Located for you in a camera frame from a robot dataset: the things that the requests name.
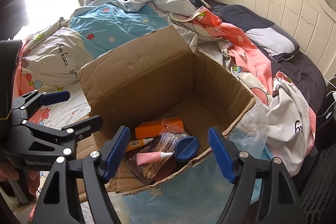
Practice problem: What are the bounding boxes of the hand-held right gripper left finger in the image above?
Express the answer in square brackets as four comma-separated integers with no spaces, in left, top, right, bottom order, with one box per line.
[34,126,131,224]

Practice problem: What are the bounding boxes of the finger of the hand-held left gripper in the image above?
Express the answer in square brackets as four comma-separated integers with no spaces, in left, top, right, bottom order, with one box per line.
[16,115,103,160]
[10,90,71,122]

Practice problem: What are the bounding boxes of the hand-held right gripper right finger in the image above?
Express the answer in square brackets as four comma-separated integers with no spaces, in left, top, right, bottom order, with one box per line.
[207,126,300,224]

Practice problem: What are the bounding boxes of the orange label tube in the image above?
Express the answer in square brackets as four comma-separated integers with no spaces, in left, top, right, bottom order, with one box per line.
[127,138,154,152]

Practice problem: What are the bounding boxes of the pink tube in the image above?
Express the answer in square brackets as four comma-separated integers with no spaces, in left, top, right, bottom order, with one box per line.
[136,151,174,165]

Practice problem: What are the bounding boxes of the dark blue bottle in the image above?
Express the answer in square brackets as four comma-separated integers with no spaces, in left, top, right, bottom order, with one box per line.
[173,136,198,161]

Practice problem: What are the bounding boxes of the cotton swab packet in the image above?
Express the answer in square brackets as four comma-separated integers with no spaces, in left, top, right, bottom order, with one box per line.
[136,132,188,180]

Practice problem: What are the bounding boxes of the orange box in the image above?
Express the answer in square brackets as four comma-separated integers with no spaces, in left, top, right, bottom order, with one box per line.
[135,116,184,139]

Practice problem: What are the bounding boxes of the brown cardboard box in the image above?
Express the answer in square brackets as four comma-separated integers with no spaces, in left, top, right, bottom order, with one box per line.
[77,25,256,195]

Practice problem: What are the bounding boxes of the person's left hand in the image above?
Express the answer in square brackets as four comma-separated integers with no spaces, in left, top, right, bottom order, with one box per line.
[0,161,40,196]

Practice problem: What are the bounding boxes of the clear plastic bag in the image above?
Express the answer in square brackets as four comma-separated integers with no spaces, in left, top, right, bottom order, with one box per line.
[115,101,269,224]

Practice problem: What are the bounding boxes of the star printed quilt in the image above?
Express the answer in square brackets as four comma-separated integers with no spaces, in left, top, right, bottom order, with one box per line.
[16,0,317,224]

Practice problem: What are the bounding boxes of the black ribbed object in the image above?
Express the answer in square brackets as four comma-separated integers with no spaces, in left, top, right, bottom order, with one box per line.
[299,145,336,224]

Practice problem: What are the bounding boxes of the dark bed sheet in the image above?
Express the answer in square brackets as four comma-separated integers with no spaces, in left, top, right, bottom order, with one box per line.
[121,0,328,119]

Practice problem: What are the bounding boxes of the navy grey pillow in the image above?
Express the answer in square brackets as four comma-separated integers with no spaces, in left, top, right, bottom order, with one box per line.
[244,22,301,62]

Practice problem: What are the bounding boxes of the white charger cable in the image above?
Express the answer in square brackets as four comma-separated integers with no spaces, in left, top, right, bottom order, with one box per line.
[319,77,336,119]

